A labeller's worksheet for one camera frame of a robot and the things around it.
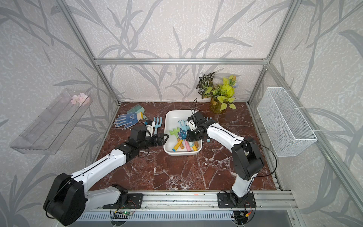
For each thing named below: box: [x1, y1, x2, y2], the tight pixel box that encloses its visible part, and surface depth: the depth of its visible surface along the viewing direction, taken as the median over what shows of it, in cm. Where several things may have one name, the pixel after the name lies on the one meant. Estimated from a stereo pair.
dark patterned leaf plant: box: [196, 71, 216, 101], surface depth 106 cm
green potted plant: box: [204, 75, 237, 114], surface depth 98 cm
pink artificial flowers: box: [70, 92, 91, 107], surface depth 78 cm
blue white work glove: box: [113, 111, 144, 129], surface depth 111 cm
